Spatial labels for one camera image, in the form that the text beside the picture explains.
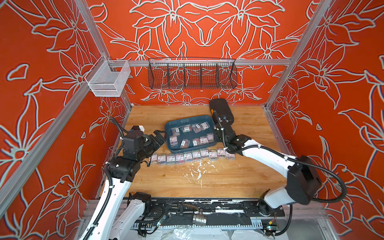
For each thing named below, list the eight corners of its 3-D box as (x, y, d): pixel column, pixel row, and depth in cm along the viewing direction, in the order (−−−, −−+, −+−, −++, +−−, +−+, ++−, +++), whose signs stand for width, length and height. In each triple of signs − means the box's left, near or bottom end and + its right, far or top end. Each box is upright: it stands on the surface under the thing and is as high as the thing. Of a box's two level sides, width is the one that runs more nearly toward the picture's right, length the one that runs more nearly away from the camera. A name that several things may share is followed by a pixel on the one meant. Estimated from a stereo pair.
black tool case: (216, 126, 108) (217, 120, 103) (208, 103, 123) (209, 97, 118) (233, 124, 109) (235, 118, 104) (224, 102, 125) (225, 96, 119)
